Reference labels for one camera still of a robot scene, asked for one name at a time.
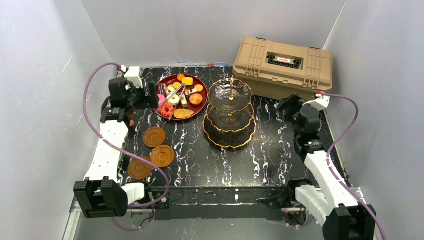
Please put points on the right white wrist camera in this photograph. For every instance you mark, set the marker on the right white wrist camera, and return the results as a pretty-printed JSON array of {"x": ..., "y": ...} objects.
[{"x": 320, "y": 102}]

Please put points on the three-tier glass cake stand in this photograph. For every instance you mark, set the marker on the three-tier glass cake stand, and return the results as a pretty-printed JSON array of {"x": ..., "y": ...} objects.
[{"x": 229, "y": 120}]

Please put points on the chocolate layered cake slice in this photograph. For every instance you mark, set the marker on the chocolate layered cake slice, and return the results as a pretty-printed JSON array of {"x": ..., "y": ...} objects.
[{"x": 162, "y": 89}]

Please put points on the white cream puff with cherry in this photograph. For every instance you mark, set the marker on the white cream puff with cherry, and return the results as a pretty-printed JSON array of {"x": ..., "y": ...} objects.
[{"x": 170, "y": 90}]

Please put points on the pink frosted donut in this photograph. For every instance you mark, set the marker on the pink frosted donut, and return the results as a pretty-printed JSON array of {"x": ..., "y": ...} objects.
[{"x": 161, "y": 99}]

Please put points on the large flat brown cookie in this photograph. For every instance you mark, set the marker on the large flat brown cookie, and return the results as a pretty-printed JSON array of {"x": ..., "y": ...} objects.
[{"x": 183, "y": 113}]

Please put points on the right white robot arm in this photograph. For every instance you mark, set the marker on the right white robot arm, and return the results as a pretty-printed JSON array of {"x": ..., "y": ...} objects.
[{"x": 337, "y": 209}]

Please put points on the small decorated white cake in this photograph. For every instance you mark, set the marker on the small decorated white cake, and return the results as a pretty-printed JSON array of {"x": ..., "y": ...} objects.
[{"x": 183, "y": 101}]

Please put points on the tan plastic toolbox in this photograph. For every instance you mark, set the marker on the tan plastic toolbox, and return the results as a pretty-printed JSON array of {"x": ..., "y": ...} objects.
[{"x": 277, "y": 70}]

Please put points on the wooden coaster middle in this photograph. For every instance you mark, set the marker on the wooden coaster middle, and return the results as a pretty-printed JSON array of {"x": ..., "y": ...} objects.
[{"x": 162, "y": 156}]

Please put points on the white frosted donut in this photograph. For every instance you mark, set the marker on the white frosted donut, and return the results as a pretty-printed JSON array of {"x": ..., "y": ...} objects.
[{"x": 173, "y": 100}]

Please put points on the dark red round tray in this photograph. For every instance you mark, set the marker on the dark red round tray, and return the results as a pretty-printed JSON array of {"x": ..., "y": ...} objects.
[{"x": 196, "y": 81}]

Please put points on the wooden coaster upper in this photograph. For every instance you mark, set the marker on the wooden coaster upper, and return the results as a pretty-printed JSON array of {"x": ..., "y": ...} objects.
[{"x": 154, "y": 137}]

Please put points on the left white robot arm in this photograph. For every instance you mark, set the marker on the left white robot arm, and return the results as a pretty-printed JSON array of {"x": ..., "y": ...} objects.
[{"x": 99, "y": 194}]

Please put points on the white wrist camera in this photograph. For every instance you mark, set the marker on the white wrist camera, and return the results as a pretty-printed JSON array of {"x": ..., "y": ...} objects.
[
  {"x": 320, "y": 102},
  {"x": 133, "y": 74}
]

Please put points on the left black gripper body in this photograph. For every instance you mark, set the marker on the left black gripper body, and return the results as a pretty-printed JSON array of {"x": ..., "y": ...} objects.
[{"x": 149, "y": 96}]

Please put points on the orange muffin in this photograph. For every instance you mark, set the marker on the orange muffin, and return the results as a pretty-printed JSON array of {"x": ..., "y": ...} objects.
[{"x": 196, "y": 99}]

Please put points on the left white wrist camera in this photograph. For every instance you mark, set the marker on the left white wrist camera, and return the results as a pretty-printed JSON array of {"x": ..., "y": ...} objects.
[{"x": 133, "y": 74}]

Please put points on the wooden coaster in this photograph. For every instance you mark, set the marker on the wooden coaster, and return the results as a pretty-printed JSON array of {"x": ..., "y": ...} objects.
[
  {"x": 162, "y": 156},
  {"x": 139, "y": 170},
  {"x": 154, "y": 137}
]

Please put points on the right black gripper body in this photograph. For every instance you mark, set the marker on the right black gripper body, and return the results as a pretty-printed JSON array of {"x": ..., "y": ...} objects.
[{"x": 288, "y": 103}]

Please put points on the red sprinkled donut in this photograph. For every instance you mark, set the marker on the red sprinkled donut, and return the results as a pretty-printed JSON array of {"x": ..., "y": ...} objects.
[{"x": 167, "y": 110}]

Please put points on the round yellow biscuit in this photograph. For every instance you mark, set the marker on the round yellow biscuit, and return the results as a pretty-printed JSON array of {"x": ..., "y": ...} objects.
[{"x": 199, "y": 88}]

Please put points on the wooden coaster lower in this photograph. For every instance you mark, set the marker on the wooden coaster lower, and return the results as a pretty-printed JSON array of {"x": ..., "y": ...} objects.
[{"x": 139, "y": 170}]

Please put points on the yellow cake slice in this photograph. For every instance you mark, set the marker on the yellow cake slice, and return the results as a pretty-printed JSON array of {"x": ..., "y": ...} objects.
[{"x": 188, "y": 81}]

